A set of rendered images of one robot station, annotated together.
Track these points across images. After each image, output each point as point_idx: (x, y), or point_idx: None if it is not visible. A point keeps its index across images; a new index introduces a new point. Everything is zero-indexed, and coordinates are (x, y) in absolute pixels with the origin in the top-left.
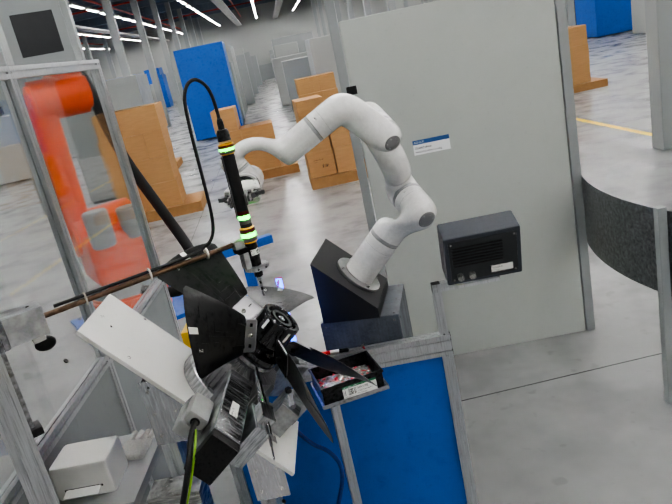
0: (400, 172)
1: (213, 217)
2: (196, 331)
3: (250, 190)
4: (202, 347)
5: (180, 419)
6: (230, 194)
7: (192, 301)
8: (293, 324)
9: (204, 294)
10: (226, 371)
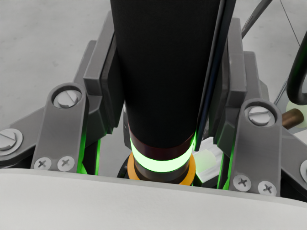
0: None
1: (302, 41)
2: (246, 22)
3: (49, 116)
4: None
5: (259, 80)
6: (254, 142)
7: (261, 5)
8: None
9: (249, 27)
10: None
